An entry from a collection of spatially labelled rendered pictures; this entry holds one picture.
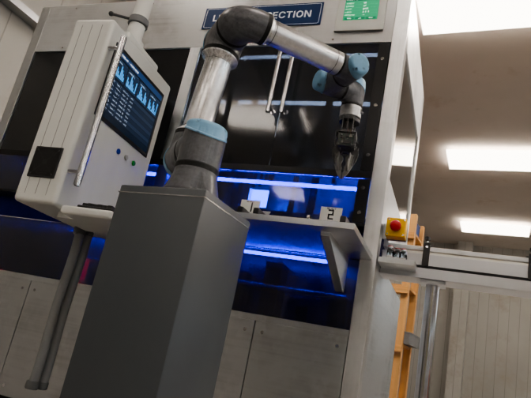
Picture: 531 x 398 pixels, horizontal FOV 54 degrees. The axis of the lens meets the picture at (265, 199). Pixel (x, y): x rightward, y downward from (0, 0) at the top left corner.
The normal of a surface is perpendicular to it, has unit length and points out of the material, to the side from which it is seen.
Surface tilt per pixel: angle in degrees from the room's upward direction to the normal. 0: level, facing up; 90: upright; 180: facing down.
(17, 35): 90
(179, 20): 90
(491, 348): 90
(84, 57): 90
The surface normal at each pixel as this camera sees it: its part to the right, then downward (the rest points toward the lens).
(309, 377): -0.32, -0.33
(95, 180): 0.94, 0.10
